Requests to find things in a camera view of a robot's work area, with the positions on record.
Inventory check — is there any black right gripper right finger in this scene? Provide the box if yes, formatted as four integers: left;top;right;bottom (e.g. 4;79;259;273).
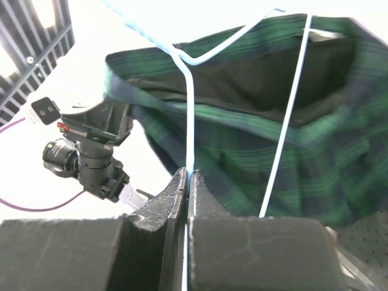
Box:
187;171;346;290

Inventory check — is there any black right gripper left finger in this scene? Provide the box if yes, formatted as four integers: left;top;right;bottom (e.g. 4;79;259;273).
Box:
1;169;186;290

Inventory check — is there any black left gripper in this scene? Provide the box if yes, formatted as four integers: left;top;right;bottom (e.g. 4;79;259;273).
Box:
57;101;133;146

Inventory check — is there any blue wire hanger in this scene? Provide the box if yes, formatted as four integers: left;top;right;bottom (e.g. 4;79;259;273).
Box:
99;0;313;291

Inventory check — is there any green plaid skirt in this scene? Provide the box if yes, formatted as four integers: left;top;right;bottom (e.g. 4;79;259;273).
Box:
104;14;387;228

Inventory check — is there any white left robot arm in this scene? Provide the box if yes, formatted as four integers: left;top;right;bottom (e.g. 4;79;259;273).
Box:
42;101;153;210

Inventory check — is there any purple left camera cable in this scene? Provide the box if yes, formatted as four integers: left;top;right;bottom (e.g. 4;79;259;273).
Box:
0;118;87;212

